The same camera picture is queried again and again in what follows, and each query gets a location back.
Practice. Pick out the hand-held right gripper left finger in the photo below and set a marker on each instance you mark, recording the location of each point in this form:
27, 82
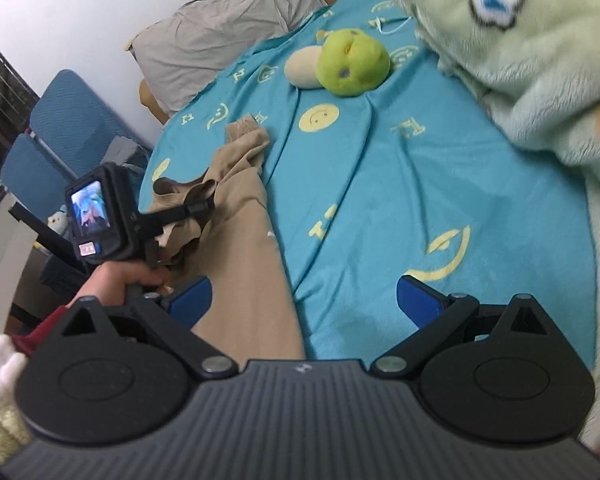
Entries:
194, 299

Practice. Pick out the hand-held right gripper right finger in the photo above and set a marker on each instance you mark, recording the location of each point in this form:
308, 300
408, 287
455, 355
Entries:
416, 300

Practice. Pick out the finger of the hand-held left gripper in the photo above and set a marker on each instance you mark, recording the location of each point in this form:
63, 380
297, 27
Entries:
180, 211

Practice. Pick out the tan pants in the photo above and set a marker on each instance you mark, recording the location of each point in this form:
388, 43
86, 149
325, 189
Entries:
245, 260

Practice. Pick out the person's left hand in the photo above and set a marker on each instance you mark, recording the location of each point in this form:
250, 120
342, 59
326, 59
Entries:
112, 280

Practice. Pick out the grey cloth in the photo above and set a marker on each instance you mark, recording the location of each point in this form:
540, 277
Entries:
122, 152

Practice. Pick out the small white plush toy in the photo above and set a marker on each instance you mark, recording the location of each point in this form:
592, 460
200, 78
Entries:
58, 221

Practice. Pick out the blue folding chair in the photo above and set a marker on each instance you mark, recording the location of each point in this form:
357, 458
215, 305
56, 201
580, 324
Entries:
67, 120

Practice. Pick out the teal smiley print blanket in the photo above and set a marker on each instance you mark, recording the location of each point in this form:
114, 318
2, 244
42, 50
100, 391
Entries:
380, 185

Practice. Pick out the white desk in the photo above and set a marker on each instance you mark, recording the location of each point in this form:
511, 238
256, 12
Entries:
2, 250

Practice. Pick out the dark metal railing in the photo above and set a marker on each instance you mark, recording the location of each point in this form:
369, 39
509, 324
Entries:
0, 95

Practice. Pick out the beige oval plush toy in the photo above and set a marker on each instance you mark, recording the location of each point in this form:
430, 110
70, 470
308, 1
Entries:
302, 67

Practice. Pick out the grey pillow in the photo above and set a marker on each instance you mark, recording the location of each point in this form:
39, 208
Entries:
215, 25

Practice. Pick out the fluffy cream clothing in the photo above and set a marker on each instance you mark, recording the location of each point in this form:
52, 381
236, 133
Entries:
0, 400

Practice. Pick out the green round plush toy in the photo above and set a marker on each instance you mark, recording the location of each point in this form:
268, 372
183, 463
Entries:
352, 60

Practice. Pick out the large pale green plush toy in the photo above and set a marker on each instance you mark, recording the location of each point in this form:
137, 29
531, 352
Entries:
520, 50

